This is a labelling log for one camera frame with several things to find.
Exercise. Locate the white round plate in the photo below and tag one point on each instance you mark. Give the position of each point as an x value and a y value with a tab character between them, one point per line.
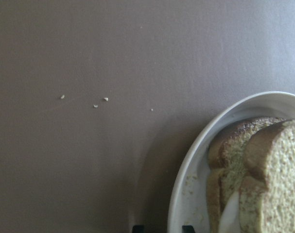
188	205

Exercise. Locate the bread slice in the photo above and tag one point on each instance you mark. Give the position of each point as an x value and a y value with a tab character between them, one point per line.
225	159
267	192

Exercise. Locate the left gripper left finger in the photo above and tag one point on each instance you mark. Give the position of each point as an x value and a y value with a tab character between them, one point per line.
138	229

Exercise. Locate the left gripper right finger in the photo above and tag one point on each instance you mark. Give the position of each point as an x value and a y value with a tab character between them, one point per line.
187	229

